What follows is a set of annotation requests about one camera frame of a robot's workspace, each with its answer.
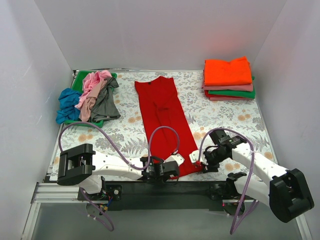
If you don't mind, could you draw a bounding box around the folded light pink t shirt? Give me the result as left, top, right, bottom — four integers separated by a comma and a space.
209, 96, 253, 101

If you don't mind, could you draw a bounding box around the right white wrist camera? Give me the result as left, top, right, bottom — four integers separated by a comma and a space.
189, 150, 202, 167

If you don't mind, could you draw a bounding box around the blue t shirt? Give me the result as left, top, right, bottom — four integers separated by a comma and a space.
55, 88, 82, 125

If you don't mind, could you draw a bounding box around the folded orange t shirt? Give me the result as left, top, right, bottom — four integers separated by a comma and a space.
204, 56, 253, 86

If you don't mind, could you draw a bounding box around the floral table mat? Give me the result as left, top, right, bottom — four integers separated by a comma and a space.
49, 70, 276, 182

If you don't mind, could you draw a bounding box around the aluminium frame rail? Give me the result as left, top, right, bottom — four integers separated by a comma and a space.
22, 183, 312, 240

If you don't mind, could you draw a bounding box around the folded red t shirt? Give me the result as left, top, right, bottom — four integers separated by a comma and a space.
204, 90, 215, 98

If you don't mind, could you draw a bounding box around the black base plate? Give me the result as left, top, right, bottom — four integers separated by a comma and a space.
88, 180, 241, 211

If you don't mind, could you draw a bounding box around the folded green t shirt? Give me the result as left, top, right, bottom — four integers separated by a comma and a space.
208, 76, 256, 99

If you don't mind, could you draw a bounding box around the green plastic tray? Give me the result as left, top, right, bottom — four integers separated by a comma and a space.
63, 70, 118, 129

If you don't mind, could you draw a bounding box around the red t shirt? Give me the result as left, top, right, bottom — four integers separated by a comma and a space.
204, 90, 215, 98
134, 76, 202, 177

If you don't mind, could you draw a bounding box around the grey t shirt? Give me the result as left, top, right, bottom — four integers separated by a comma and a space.
90, 77, 121, 123

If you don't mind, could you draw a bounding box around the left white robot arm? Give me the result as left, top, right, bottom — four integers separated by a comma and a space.
57, 143, 184, 200

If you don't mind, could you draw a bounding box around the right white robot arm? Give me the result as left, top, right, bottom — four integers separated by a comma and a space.
198, 127, 315, 223

